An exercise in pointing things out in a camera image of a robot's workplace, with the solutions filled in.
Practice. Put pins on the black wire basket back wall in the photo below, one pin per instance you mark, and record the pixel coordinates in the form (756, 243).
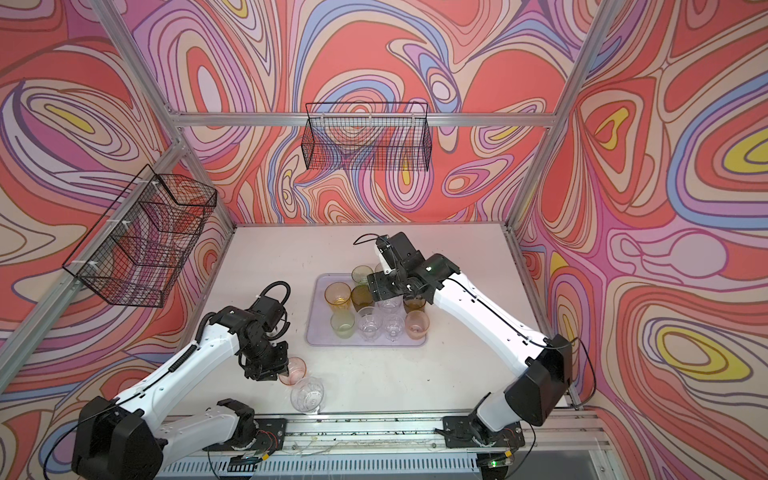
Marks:
(367, 136)

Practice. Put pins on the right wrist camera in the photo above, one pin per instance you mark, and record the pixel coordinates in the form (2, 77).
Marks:
(397, 253)

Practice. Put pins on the aluminium front rail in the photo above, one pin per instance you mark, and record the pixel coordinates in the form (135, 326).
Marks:
(373, 433)

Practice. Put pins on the lavender rectangular plastic tray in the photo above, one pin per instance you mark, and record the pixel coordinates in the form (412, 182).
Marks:
(319, 332)

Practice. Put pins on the small clear glass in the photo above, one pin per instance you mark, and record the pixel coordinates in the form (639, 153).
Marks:
(394, 326)

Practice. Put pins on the pale green small glass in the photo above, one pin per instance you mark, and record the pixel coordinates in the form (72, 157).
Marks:
(343, 323)

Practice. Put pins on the black wire basket left wall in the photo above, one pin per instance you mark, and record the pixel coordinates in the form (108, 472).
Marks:
(146, 247)

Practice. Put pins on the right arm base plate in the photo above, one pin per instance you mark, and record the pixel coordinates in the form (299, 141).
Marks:
(465, 431)

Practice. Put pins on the bright green glass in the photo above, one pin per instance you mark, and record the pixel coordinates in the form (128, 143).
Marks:
(360, 274)

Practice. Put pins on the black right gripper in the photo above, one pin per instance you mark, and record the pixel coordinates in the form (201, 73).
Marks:
(379, 288)

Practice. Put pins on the olive dark glass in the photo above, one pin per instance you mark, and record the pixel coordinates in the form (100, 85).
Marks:
(361, 297)

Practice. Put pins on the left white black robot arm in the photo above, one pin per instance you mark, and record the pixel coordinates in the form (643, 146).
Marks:
(128, 438)

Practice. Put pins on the amber brown glass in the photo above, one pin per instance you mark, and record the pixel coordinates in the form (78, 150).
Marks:
(414, 304)

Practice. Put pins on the pink glass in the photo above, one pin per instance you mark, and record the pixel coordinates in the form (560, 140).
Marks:
(417, 324)
(296, 371)

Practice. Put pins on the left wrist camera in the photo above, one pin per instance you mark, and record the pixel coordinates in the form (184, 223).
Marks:
(272, 311)

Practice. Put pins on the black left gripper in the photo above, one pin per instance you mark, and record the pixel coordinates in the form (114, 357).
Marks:
(272, 373)

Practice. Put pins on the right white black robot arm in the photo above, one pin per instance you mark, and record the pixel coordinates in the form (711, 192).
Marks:
(541, 366)

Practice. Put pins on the black wire basket wall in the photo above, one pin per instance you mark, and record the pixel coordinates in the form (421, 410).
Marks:
(367, 136)
(146, 247)

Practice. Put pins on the yellow glass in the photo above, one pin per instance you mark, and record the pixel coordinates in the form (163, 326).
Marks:
(337, 296)

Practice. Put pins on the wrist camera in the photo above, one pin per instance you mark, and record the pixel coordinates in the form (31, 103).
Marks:
(272, 311)
(397, 253)

